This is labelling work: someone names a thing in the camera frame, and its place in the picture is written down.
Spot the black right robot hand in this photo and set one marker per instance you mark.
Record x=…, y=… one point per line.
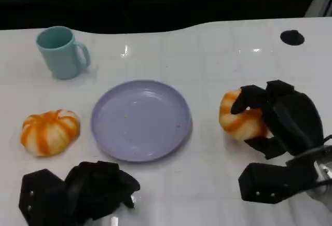
x=293, y=122

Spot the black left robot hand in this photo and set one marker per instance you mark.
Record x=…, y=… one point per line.
x=98, y=187

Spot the orange and white bread roll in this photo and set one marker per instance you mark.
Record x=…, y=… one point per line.
x=240, y=125
x=50, y=134

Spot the lilac plate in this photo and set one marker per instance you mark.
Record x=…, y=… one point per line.
x=141, y=121

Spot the pale green mug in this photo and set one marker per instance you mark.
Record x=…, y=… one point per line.
x=62, y=57

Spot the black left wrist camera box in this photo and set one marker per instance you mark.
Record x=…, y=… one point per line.
x=41, y=197

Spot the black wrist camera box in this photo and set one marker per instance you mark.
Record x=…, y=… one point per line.
x=272, y=182
x=41, y=197

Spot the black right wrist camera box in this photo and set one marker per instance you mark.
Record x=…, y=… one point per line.
x=272, y=182

